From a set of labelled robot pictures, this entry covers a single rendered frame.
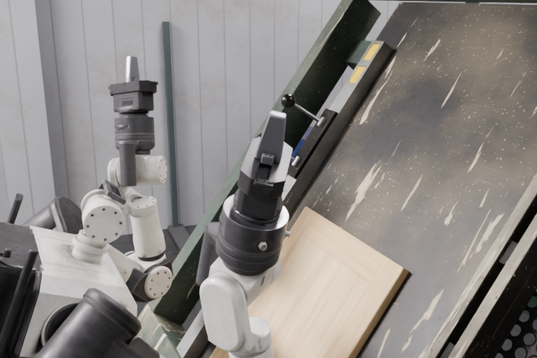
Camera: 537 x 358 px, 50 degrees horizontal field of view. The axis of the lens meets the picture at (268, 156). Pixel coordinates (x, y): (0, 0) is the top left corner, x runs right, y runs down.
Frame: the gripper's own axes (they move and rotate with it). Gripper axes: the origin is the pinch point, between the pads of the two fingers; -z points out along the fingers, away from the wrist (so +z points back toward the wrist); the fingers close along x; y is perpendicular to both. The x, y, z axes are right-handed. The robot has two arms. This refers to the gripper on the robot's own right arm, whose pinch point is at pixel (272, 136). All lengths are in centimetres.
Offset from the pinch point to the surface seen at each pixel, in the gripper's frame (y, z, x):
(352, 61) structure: 14, 18, 102
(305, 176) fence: 8, 40, 66
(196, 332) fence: -10, 78, 44
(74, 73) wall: -155, 128, 300
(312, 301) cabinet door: 15, 51, 34
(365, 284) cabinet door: 23, 41, 30
